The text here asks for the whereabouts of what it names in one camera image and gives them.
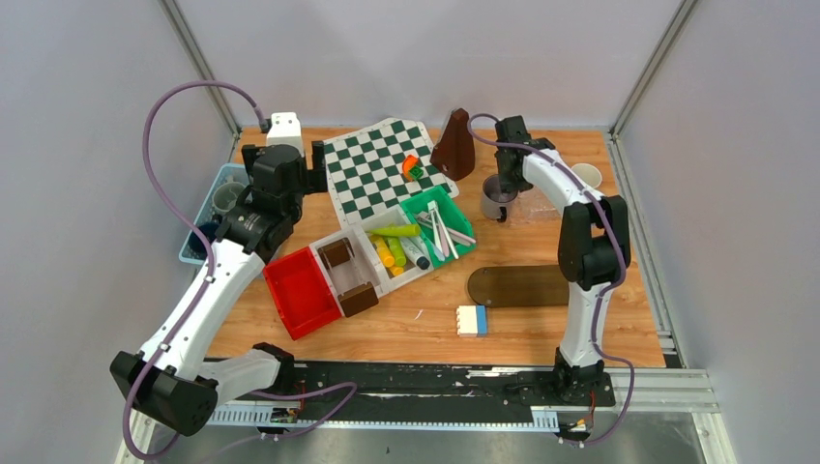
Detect purple mug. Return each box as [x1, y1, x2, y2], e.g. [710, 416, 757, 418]
[480, 174, 517, 223]

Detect cream mug yellow handle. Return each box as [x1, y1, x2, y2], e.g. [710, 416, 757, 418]
[571, 163, 603, 189]

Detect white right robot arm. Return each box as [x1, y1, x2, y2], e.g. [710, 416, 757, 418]
[494, 116, 630, 404]

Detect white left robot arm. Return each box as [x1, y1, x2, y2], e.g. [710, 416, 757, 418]
[109, 144, 313, 436]

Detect white toothbrush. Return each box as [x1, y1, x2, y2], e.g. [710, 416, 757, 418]
[427, 201, 459, 259]

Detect dark wooden oval tray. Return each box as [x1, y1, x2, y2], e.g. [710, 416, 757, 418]
[467, 264, 570, 308]

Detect white toothpaste tube black cap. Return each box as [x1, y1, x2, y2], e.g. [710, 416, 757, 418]
[399, 237, 431, 270]

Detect yellow toothpaste tube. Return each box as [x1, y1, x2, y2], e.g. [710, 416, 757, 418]
[369, 235, 395, 269]

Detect light blue perforated basket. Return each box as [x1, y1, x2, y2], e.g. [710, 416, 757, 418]
[178, 163, 249, 266]

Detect brown wooden metronome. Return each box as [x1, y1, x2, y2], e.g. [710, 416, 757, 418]
[430, 107, 476, 182]

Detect grey mug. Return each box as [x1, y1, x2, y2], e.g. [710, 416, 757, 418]
[211, 182, 246, 215]

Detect green plastic bin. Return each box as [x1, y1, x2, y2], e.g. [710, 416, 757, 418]
[400, 186, 477, 269]

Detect dark blue mug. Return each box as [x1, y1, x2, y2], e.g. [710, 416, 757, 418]
[188, 221, 222, 255]

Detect green white chessboard mat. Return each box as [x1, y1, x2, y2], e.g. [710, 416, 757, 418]
[322, 118, 459, 227]

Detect green toy block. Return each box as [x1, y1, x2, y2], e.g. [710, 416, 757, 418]
[408, 166, 425, 181]

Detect brown wooden block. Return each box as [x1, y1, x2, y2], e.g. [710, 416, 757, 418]
[337, 282, 379, 318]
[317, 238, 355, 270]

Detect orange toy block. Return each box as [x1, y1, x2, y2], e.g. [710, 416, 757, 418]
[401, 155, 420, 182]

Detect red plastic bin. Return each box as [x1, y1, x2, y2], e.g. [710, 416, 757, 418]
[262, 246, 341, 340]

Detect white plastic bin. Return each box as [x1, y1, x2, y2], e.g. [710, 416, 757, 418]
[308, 225, 378, 311]

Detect white blue toy brick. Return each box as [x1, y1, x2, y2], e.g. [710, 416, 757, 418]
[455, 305, 488, 337]

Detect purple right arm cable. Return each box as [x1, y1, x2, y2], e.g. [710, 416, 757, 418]
[466, 113, 636, 448]

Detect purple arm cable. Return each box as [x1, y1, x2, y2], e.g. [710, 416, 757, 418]
[121, 79, 360, 461]
[466, 113, 636, 448]

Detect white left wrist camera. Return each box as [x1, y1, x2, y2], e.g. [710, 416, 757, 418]
[265, 111, 305, 157]

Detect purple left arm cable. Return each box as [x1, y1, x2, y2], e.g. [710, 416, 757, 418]
[121, 79, 360, 461]

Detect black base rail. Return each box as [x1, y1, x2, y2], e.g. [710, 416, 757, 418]
[263, 361, 616, 423]

